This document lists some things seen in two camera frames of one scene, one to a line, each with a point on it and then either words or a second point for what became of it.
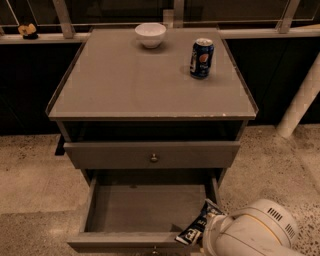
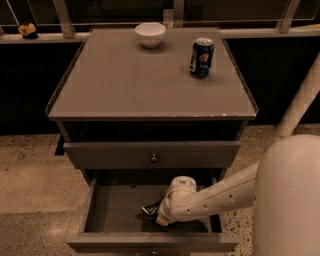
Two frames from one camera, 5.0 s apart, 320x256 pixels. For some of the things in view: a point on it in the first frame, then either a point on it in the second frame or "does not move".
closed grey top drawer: x=153 y=155 does not move
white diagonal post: x=301 y=101 does not move
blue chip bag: x=194 y=233 to x=150 y=211
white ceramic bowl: x=150 y=33 does not move
